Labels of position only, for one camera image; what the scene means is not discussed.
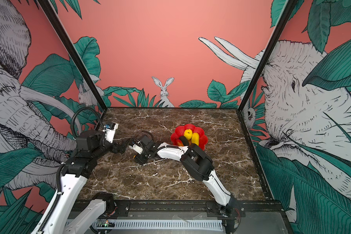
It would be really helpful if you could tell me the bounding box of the dark brown fake fruit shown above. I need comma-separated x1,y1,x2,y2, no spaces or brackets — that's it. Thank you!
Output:
179,136,190,146

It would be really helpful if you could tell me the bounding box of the small yellow fake lemon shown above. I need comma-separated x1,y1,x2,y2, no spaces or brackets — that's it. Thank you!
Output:
183,129,193,140

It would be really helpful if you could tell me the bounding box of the yellow fake mango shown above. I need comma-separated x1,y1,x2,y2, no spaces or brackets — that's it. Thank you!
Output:
191,132,200,145

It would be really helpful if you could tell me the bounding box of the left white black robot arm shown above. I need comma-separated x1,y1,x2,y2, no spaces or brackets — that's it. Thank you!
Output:
33,129,129,234

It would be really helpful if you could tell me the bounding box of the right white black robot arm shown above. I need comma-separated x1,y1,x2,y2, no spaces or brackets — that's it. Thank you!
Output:
129,135,241,217

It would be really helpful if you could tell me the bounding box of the red flower-shaped fruit bowl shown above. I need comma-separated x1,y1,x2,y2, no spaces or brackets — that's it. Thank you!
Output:
171,124,208,150

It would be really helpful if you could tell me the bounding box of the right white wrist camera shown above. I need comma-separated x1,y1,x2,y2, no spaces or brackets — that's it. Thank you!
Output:
129,143,143,155

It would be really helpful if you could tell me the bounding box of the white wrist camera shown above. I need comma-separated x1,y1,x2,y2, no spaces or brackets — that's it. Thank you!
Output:
129,143,143,155
104,122,119,143

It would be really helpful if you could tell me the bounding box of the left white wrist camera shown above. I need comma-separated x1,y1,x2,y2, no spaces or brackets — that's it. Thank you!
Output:
104,122,119,143

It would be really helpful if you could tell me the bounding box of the black corrugated cable hose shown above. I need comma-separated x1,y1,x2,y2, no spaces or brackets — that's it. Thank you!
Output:
71,106,105,138

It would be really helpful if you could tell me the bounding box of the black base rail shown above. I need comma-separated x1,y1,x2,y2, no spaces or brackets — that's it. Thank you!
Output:
70,198,284,218

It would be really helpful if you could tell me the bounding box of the white slotted cable duct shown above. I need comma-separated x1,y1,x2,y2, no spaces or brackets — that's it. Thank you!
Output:
93,219,223,231

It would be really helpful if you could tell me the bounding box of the black corner frame post left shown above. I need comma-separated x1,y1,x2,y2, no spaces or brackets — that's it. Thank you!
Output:
38,0,108,112

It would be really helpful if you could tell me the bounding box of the black corner frame post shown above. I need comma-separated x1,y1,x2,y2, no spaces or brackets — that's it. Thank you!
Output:
238,0,299,112
38,0,108,112

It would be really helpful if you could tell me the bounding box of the black corner frame post right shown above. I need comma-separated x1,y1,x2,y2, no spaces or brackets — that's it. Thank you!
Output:
238,0,299,112

